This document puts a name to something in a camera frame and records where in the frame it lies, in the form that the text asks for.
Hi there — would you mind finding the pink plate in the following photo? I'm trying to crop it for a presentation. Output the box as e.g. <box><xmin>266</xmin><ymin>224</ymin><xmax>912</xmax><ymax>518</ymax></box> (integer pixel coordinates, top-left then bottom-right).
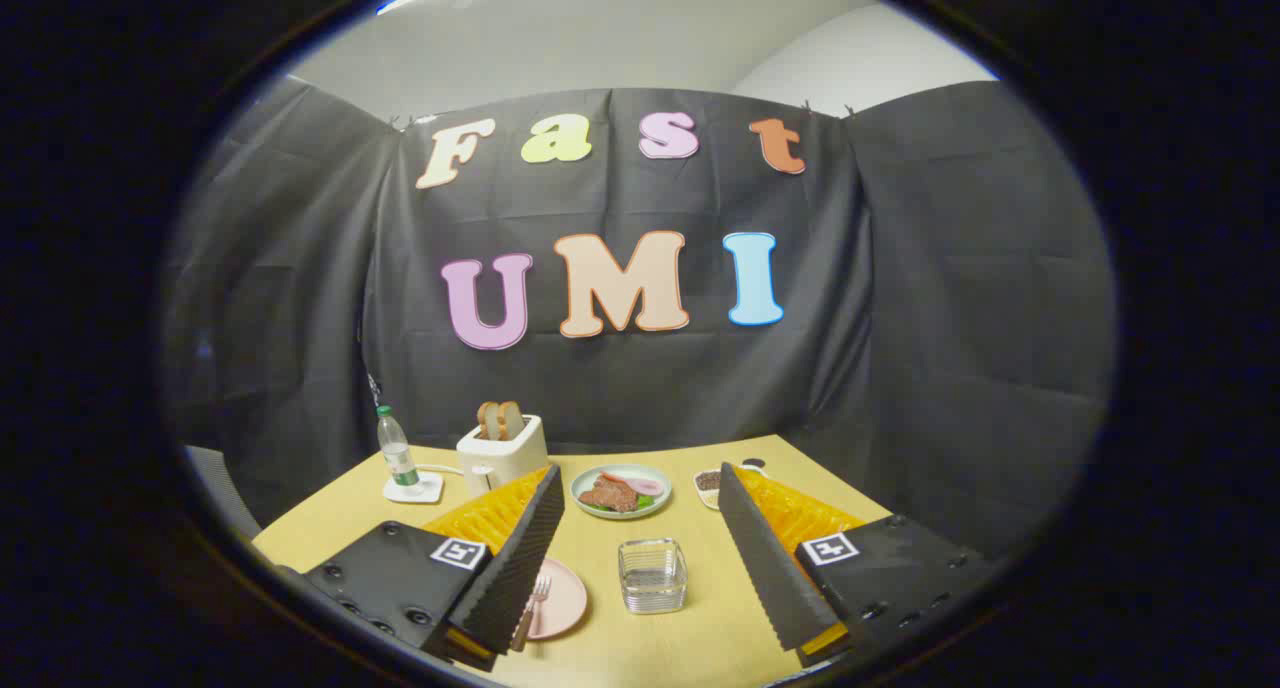
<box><xmin>520</xmin><ymin>556</ymin><xmax>589</xmax><ymax>641</ymax></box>

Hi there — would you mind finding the green lettuce leaf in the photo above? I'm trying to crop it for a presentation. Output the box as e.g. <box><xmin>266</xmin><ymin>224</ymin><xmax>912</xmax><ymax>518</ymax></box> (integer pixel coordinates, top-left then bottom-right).
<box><xmin>580</xmin><ymin>493</ymin><xmax>661</xmax><ymax>515</ymax></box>

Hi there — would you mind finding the white square coaster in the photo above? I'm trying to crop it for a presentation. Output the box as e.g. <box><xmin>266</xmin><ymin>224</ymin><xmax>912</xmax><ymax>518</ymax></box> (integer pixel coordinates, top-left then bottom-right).
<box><xmin>383</xmin><ymin>471</ymin><xmax>445</xmax><ymax>505</ymax></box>

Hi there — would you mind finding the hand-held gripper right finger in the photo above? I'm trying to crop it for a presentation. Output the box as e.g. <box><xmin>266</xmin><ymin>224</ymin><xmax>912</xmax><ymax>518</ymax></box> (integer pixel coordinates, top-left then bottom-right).
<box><xmin>717</xmin><ymin>462</ymin><xmax>1001</xmax><ymax>669</ymax></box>

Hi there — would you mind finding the wooden handled metal fork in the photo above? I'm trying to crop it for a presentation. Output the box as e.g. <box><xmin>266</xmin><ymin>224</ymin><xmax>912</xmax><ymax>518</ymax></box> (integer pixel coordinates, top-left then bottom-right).
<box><xmin>510</xmin><ymin>573</ymin><xmax>553</xmax><ymax>654</ymax></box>

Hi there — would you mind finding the brown meat slice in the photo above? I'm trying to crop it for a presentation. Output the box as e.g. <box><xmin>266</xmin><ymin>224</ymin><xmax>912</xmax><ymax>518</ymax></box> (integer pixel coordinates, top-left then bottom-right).
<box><xmin>578</xmin><ymin>476</ymin><xmax>641</xmax><ymax>514</ymax></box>

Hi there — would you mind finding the clear plastic water bottle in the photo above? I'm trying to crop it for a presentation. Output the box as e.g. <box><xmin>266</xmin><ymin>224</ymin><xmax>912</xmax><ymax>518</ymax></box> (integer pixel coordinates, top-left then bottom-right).
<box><xmin>376</xmin><ymin>405</ymin><xmax>421</xmax><ymax>489</ymax></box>

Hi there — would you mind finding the light green food plate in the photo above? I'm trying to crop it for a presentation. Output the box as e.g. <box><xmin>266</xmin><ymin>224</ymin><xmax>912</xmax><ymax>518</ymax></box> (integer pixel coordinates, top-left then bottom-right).
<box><xmin>570</xmin><ymin>464</ymin><xmax>673</xmax><ymax>520</ymax></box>

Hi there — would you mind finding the cream toaster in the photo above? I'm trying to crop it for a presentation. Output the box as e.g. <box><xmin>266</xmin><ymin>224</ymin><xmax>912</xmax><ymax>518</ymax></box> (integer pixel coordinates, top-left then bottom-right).
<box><xmin>456</xmin><ymin>414</ymin><xmax>550</xmax><ymax>497</ymax></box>

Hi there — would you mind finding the clear glass container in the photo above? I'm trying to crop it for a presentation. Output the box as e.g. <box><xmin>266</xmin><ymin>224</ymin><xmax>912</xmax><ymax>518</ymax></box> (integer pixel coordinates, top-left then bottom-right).
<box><xmin>617</xmin><ymin>538</ymin><xmax>689</xmax><ymax>615</ymax></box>

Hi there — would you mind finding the grey chair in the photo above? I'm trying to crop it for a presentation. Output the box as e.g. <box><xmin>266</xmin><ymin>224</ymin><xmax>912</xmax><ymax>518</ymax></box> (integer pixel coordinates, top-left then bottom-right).
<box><xmin>185</xmin><ymin>445</ymin><xmax>263</xmax><ymax>541</ymax></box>

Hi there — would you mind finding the white divided dish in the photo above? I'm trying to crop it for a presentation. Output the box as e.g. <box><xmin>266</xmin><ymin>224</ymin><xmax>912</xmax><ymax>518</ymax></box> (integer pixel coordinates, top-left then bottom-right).
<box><xmin>694</xmin><ymin>465</ymin><xmax>766</xmax><ymax>511</ymax></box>

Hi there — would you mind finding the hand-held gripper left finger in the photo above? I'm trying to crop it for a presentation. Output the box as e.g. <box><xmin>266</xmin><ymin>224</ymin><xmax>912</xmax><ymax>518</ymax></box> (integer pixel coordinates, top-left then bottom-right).
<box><xmin>275</xmin><ymin>465</ymin><xmax>566</xmax><ymax>674</ymax></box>

